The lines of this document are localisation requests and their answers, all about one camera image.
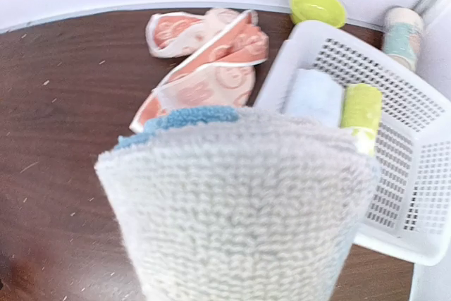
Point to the blue polka dot towel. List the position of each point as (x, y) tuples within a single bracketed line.
[(216, 203)]

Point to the orange patterned towel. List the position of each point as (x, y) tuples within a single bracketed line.
[(221, 50)]

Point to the white rolled towel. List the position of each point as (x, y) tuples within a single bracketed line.
[(314, 94)]

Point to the green rolled towel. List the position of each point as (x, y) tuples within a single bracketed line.
[(361, 115)]

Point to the small green bowl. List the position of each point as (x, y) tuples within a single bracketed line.
[(331, 12)]

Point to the white plastic basket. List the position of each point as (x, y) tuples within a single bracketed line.
[(409, 215)]

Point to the patterned paper cup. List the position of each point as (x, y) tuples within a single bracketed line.
[(403, 33)]

